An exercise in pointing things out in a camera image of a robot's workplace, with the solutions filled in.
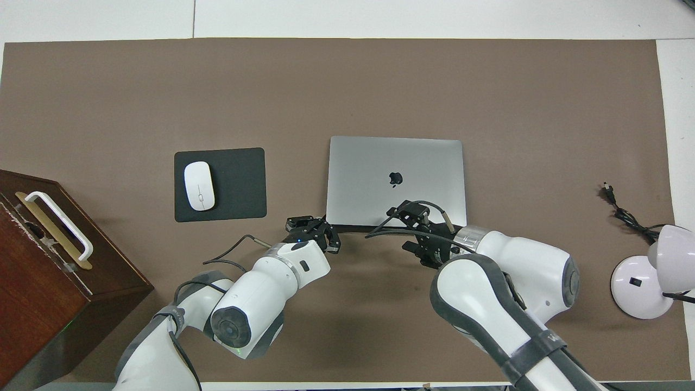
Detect black mouse pad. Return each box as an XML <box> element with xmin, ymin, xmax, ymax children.
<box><xmin>174</xmin><ymin>147</ymin><xmax>268</xmax><ymax>223</ymax></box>

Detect white desk lamp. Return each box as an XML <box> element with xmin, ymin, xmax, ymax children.
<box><xmin>610</xmin><ymin>224</ymin><xmax>695</xmax><ymax>320</ymax></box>

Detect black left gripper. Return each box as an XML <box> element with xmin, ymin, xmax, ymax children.
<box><xmin>286</xmin><ymin>215</ymin><xmax>342</xmax><ymax>254</ymax></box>

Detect white box handle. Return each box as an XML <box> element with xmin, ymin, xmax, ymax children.
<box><xmin>24</xmin><ymin>191</ymin><xmax>94</xmax><ymax>262</ymax></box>

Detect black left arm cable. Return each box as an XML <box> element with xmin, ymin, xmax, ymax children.
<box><xmin>168</xmin><ymin>234</ymin><xmax>272</xmax><ymax>391</ymax></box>

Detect white computer mouse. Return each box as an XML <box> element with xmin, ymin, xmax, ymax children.
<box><xmin>184</xmin><ymin>161</ymin><xmax>216</xmax><ymax>211</ymax></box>

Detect gold handle backplate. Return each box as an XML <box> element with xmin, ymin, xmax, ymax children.
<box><xmin>15</xmin><ymin>191</ymin><xmax>93</xmax><ymax>270</ymax></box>

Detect silver laptop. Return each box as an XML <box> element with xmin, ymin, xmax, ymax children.
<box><xmin>326</xmin><ymin>136</ymin><xmax>467</xmax><ymax>233</ymax></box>

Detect brown table mat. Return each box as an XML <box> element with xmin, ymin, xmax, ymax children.
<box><xmin>0</xmin><ymin>38</ymin><xmax>691</xmax><ymax>383</ymax></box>

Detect black lamp power cable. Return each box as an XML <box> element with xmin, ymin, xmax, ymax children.
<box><xmin>602</xmin><ymin>183</ymin><xmax>662</xmax><ymax>243</ymax></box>

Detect dark wooden box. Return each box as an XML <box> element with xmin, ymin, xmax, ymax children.
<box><xmin>0</xmin><ymin>169</ymin><xmax>155</xmax><ymax>389</ymax></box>

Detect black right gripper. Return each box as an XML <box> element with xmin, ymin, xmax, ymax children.
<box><xmin>387</xmin><ymin>201</ymin><xmax>463</xmax><ymax>269</ymax></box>

